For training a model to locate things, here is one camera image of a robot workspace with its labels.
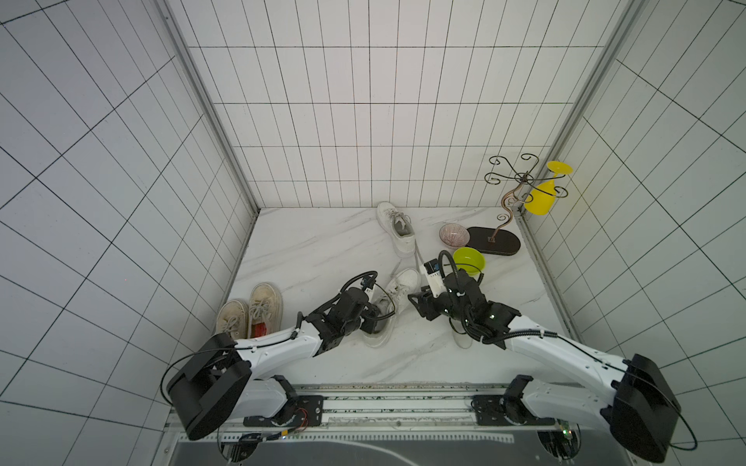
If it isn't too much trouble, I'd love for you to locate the lime green plastic bowl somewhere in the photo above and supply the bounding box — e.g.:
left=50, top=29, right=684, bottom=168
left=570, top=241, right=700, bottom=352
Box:
left=453, top=247, right=487, bottom=277

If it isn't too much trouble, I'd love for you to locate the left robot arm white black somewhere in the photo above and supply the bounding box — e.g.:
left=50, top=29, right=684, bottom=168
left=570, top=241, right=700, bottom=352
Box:
left=160, top=271, right=391, bottom=441

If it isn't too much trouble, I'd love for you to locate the yellow plastic goblet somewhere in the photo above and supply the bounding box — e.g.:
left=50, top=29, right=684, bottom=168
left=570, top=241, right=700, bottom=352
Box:
left=524, top=160, right=573, bottom=216

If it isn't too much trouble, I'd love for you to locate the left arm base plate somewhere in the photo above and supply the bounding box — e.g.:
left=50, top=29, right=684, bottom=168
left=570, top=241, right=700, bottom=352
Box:
left=243, top=395, right=324, bottom=429

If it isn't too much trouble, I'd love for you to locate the curly metal cup stand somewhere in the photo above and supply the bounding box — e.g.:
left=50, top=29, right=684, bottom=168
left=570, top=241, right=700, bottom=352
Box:
left=485, top=153, right=551, bottom=229

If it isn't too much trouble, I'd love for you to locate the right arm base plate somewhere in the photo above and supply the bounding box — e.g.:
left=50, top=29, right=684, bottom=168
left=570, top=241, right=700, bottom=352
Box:
left=470, top=395, right=556, bottom=427

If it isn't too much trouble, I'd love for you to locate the pink marbled bowl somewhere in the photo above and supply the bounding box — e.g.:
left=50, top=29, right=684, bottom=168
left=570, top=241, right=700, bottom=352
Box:
left=439, top=223, right=470, bottom=250

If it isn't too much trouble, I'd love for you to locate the aluminium rail frame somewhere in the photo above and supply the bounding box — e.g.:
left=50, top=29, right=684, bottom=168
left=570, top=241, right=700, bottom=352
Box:
left=167, top=384, right=598, bottom=444

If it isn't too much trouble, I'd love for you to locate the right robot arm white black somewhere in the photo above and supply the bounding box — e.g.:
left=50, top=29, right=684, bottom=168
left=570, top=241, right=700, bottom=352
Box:
left=408, top=250, right=682, bottom=463

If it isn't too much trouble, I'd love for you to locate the white sneaker with laces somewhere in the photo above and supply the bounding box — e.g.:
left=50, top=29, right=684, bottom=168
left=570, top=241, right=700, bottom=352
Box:
left=376, top=202, right=422, bottom=270

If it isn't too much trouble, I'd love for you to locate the black oval stand base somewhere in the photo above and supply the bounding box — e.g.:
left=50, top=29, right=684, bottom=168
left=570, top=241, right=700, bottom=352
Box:
left=466, top=226, right=521, bottom=256

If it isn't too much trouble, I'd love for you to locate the beige shoe near wall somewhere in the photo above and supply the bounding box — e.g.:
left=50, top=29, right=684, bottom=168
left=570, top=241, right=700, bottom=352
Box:
left=215, top=300, right=249, bottom=340

